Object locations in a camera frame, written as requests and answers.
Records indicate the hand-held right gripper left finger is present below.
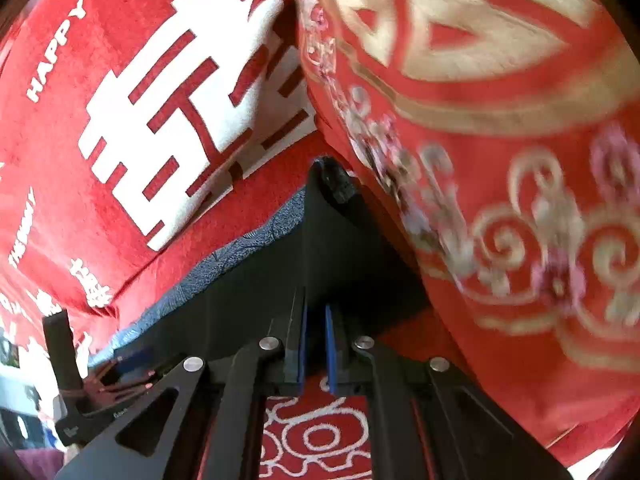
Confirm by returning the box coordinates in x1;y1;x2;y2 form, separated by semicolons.
55;287;308;480

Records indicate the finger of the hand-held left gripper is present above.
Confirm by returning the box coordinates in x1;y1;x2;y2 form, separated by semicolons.
87;350;168;403
41;309;84;394

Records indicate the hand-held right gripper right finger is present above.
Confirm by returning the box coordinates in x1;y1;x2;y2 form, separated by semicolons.
325;304;573;480

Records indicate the black pants blue patterned waistband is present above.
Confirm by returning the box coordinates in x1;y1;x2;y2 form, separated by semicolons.
87;157;432;397

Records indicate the red sheet white swirl print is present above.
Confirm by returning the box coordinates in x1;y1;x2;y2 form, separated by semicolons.
259;394;373;480

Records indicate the red plush blanket white print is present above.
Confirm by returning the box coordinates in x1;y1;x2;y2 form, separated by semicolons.
0;0;332;361

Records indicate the red pillow gold embroidery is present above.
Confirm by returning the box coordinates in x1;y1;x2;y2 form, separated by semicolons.
292;0;640;467

